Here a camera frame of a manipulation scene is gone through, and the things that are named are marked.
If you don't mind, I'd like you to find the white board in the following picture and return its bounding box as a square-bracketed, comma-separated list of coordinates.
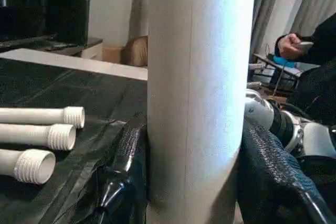
[0, 48, 149, 81]

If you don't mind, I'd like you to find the white phone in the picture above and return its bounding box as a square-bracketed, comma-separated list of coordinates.
[293, 40, 315, 55]

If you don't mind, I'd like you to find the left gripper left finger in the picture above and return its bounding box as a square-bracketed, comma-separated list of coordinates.
[97, 111, 151, 224]

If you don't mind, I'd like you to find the person in black clothing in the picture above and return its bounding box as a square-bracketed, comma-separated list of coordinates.
[275, 11, 336, 126]

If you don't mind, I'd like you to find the white plastic table leg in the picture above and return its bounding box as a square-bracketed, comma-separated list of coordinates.
[0, 105, 86, 130]
[0, 123, 77, 152]
[0, 147, 57, 185]
[145, 0, 257, 224]

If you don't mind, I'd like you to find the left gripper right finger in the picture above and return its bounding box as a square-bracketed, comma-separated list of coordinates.
[236, 116, 336, 224]

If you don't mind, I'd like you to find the brown leather chair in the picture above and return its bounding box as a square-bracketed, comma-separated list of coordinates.
[123, 36, 149, 68]

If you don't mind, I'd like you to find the cardboard box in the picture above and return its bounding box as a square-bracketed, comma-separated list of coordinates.
[102, 45, 127, 65]

